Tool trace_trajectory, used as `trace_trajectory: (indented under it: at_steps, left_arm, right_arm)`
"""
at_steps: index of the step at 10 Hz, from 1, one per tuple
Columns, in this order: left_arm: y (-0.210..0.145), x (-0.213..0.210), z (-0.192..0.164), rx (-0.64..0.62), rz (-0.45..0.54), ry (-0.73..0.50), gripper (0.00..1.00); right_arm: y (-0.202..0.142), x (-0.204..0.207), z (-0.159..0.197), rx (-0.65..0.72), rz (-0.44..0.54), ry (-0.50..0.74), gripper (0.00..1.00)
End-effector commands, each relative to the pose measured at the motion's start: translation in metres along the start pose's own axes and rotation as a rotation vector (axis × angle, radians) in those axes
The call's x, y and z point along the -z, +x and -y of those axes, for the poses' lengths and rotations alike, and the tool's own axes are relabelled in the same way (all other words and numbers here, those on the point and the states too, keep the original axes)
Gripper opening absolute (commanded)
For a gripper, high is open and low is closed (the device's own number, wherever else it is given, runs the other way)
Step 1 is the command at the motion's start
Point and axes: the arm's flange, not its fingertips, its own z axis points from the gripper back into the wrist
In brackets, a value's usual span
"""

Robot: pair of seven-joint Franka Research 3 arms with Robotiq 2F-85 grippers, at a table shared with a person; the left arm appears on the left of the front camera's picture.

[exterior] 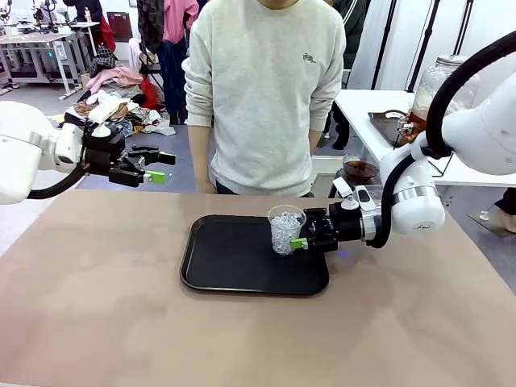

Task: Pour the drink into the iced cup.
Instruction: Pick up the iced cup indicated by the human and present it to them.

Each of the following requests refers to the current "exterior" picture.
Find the black stand pole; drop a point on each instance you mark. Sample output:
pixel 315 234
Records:
pixel 425 40
pixel 463 28
pixel 385 40

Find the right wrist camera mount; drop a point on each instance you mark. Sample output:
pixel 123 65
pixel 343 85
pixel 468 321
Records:
pixel 364 197

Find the person's dark blue jeans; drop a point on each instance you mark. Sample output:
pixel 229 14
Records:
pixel 225 188

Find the dark red board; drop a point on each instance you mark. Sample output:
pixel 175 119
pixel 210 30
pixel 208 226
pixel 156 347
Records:
pixel 117 26

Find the white workshop desk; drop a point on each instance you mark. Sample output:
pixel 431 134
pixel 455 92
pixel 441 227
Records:
pixel 32 38

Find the mixed clothes pile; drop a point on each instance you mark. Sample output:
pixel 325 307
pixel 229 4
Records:
pixel 121 111

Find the person's right forearm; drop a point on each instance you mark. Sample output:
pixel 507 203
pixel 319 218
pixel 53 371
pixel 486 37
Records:
pixel 199 157

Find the person's left forearm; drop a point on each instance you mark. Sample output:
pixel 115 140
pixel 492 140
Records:
pixel 315 141

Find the clear plastic cup with ice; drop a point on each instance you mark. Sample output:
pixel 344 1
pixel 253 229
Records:
pixel 284 234

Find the dark patterned garment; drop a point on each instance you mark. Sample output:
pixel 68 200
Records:
pixel 149 24

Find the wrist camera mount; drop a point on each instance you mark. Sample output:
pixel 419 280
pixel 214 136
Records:
pixel 364 197
pixel 101 131

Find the red cloth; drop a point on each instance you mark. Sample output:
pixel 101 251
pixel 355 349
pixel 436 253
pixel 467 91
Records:
pixel 150 94

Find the figure in pink top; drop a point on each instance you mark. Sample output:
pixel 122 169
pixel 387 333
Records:
pixel 175 20

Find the person in dark green jacket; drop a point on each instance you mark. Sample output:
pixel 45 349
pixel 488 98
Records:
pixel 354 36

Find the plaid cloth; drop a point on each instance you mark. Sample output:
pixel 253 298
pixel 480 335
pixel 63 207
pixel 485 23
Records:
pixel 102 56

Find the glass drink dispenser with tea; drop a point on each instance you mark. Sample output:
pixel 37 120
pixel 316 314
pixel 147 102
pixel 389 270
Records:
pixel 423 92

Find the person in grey sweatshirt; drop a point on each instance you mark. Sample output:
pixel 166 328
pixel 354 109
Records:
pixel 262 101

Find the glass server with brown tea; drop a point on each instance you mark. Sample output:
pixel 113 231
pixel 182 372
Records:
pixel 360 169

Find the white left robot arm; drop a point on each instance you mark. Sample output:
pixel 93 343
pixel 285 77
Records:
pixel 16 161

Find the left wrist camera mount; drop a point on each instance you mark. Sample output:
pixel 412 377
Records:
pixel 101 131

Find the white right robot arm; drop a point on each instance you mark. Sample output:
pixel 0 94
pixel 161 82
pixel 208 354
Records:
pixel 419 209

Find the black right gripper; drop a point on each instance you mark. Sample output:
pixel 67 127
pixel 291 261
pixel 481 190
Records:
pixel 342 227

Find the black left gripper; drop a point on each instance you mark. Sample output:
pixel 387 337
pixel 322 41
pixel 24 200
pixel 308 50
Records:
pixel 102 155

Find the pink clothes pile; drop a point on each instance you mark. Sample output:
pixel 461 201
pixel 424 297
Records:
pixel 117 76

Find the white side table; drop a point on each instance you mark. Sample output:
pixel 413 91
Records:
pixel 354 109

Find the person in black clothes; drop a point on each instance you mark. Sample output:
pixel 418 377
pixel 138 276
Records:
pixel 86 8

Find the black plastic serving tray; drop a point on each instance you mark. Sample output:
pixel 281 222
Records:
pixel 242 266

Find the person's leg with beige shoe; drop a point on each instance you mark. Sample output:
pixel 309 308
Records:
pixel 504 213

